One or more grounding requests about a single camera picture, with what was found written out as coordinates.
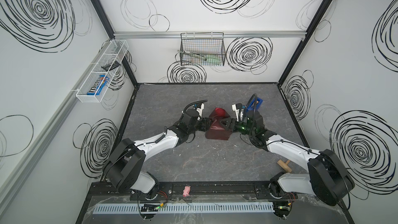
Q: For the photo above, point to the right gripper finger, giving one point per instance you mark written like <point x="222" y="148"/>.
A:
<point x="229" y="127"/>
<point x="226" y="121"/>

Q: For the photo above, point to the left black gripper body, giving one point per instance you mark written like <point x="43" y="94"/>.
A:
<point x="201" y="126"/>

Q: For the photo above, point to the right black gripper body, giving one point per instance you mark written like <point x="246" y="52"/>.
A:
<point x="241" y="127"/>

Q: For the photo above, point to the red wrapping paper sheet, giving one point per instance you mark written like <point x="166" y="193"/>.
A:
<point x="214" y="132"/>

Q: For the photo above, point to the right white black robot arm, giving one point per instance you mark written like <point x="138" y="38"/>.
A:
<point x="325" y="178"/>

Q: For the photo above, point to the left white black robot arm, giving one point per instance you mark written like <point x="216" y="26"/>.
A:
<point x="124" y="166"/>

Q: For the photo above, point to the blue tape dispenser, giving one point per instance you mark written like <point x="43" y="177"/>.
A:
<point x="255" y="102"/>

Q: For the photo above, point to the wooden mallet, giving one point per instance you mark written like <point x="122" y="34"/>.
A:
<point x="285" y="165"/>

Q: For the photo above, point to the green item in basket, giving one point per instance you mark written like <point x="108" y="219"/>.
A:
<point x="216" y="60"/>

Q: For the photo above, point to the metal tongs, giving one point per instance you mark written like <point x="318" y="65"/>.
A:
<point x="193" y="55"/>

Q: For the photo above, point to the small pink pig figure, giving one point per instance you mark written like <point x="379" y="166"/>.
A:
<point x="186" y="191"/>

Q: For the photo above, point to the blue candy packet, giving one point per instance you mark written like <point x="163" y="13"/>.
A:
<point x="99" y="84"/>

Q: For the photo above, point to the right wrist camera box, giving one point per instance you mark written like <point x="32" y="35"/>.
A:
<point x="239" y="110"/>

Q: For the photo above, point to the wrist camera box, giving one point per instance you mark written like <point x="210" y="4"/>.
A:
<point x="199" y="107"/>
<point x="239" y="110"/>

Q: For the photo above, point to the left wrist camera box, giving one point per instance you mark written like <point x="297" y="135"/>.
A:
<point x="199" y="107"/>

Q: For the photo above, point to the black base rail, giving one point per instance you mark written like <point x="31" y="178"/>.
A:
<point x="172" y="191"/>

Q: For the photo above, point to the black wire wall basket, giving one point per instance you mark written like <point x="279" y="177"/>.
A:
<point x="201" y="43"/>

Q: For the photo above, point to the grey slotted cable duct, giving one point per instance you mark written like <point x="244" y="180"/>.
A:
<point x="181" y="208"/>

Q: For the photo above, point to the white wire wall shelf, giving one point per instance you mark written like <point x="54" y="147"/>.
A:
<point x="112" y="50"/>

